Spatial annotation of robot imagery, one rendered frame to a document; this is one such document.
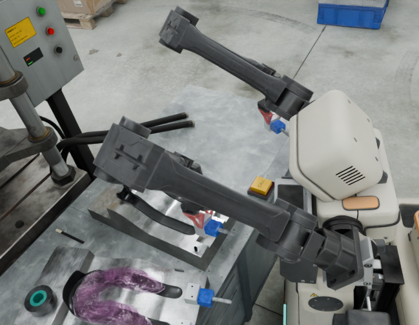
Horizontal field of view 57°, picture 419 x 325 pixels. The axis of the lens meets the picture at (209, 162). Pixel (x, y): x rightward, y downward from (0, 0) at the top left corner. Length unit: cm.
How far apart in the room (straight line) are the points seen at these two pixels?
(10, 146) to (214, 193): 110
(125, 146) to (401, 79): 308
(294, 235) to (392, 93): 265
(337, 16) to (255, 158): 282
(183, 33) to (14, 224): 104
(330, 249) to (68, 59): 133
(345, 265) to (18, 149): 121
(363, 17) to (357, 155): 343
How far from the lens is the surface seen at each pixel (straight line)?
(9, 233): 168
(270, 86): 106
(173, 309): 119
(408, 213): 145
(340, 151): 78
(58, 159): 165
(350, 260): 83
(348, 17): 420
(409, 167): 277
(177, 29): 102
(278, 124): 150
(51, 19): 169
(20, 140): 162
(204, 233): 118
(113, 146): 63
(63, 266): 131
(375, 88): 339
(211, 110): 184
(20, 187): 183
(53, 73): 172
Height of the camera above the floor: 192
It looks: 45 degrees down
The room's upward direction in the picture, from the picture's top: 10 degrees counter-clockwise
